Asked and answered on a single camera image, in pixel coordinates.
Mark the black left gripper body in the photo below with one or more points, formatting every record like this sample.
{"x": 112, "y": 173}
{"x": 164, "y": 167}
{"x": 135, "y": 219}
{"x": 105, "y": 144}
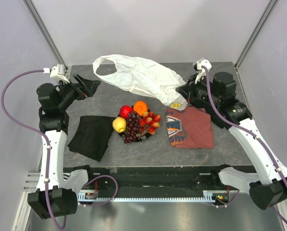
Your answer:
{"x": 71, "y": 94}

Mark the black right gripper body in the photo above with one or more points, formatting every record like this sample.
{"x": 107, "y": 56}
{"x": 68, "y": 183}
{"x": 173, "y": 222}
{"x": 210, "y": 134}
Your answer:
{"x": 197, "y": 91}

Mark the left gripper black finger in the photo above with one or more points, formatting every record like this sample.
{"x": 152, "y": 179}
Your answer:
{"x": 84, "y": 86}
{"x": 91, "y": 87}

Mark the white plastic bag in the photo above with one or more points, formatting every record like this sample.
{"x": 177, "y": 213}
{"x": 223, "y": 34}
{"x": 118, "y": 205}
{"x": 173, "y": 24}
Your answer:
{"x": 144, "y": 77}

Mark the yellow pear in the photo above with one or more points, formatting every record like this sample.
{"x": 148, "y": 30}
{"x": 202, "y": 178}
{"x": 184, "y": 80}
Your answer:
{"x": 119, "y": 124}

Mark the dark purple grape bunch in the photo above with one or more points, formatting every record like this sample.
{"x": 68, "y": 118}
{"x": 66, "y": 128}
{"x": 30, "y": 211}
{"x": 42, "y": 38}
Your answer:
{"x": 131, "y": 132}

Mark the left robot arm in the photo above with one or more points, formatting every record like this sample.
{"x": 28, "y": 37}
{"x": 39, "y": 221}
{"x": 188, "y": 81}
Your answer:
{"x": 55, "y": 195}

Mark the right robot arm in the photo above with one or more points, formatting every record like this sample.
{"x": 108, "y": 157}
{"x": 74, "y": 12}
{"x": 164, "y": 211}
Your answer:
{"x": 268, "y": 185}

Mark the red printed t-shirt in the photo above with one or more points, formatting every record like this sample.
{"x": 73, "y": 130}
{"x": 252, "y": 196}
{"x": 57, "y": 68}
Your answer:
{"x": 189, "y": 128}

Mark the red apple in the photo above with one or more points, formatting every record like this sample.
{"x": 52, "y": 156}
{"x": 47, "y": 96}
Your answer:
{"x": 125, "y": 111}

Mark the black folded cloth left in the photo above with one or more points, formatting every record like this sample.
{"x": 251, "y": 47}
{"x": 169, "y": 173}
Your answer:
{"x": 92, "y": 136}

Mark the orange fruit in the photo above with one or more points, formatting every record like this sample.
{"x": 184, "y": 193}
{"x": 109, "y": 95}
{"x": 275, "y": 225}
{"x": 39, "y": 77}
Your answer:
{"x": 140, "y": 107}

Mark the round brown patterned plate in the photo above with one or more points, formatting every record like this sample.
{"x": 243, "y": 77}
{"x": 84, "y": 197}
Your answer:
{"x": 137, "y": 128}

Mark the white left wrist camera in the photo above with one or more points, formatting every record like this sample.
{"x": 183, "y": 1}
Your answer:
{"x": 57, "y": 73}

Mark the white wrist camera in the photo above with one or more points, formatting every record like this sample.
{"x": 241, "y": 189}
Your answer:
{"x": 201, "y": 66}
{"x": 57, "y": 73}

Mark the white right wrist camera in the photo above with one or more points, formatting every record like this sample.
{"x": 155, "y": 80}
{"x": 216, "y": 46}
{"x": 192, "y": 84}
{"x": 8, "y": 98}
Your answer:
{"x": 201, "y": 66}

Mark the aluminium frame post left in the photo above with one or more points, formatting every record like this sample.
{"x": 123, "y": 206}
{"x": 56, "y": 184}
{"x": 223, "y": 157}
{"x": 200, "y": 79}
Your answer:
{"x": 44, "y": 31}

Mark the aluminium frame post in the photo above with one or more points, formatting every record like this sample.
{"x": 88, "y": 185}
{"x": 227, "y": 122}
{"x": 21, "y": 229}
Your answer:
{"x": 44, "y": 31}
{"x": 256, "y": 31}

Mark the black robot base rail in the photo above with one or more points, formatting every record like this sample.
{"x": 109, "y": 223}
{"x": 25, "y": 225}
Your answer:
{"x": 182, "y": 178}

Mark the white slotted cable duct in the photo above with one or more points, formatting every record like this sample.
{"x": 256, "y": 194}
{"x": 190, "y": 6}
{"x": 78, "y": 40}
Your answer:
{"x": 208, "y": 197}

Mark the aluminium frame post right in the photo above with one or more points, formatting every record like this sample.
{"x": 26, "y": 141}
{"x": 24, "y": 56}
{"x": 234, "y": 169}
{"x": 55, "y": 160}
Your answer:
{"x": 256, "y": 31}

